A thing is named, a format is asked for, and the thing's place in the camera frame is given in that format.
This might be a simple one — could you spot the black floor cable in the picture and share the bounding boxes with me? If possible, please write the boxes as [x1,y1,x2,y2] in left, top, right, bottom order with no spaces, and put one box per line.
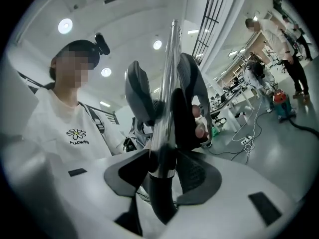
[206,113,252,164]

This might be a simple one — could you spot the black grid partition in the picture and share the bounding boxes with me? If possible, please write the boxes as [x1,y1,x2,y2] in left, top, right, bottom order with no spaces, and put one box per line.
[191,0,232,64]

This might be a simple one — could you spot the black office chair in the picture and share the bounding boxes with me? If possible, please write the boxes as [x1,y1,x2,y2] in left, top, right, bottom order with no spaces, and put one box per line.
[210,108,227,126]

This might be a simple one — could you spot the metal vacuum wand tube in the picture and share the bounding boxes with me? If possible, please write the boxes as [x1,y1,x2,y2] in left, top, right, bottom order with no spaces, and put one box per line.
[148,19,182,179]

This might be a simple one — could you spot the red topped vacuum cleaner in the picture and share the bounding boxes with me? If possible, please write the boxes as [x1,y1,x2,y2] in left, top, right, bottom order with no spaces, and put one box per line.
[271,88,297,120]

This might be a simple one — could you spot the black harness strap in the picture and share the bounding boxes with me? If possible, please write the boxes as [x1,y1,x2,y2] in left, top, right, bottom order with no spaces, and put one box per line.
[78,102,105,134]

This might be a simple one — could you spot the black vacuum hose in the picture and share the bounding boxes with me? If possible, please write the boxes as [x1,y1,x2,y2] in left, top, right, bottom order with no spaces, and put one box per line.
[142,119,319,226]

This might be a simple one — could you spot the person's head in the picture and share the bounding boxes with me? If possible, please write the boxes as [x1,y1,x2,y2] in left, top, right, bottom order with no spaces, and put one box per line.
[49,46,94,107]

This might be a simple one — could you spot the black head-mounted camera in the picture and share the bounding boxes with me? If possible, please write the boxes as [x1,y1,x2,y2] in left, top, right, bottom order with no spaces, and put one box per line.
[94,33,111,56]

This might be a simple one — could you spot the person in white t-shirt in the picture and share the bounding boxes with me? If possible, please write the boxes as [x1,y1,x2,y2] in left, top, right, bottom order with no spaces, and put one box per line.
[23,87,130,161]

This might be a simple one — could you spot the person's left hand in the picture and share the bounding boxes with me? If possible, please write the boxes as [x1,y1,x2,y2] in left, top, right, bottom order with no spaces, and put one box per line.
[191,104,210,138]

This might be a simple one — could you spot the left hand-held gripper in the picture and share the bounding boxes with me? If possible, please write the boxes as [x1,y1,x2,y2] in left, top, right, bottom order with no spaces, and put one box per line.
[124,53,214,149]

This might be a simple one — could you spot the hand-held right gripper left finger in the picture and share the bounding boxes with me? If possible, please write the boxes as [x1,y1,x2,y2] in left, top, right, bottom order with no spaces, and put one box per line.
[47,148,157,239]

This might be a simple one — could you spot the white frame desk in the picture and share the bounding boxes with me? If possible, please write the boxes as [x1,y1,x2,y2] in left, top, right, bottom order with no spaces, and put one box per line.
[209,83,255,134]

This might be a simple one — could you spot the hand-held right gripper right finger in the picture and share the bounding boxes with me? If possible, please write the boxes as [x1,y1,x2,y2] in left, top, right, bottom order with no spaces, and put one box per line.
[171,150,300,239]

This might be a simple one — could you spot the thin white cable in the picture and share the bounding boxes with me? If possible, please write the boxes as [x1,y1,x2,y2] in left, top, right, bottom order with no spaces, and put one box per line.
[231,101,262,154]

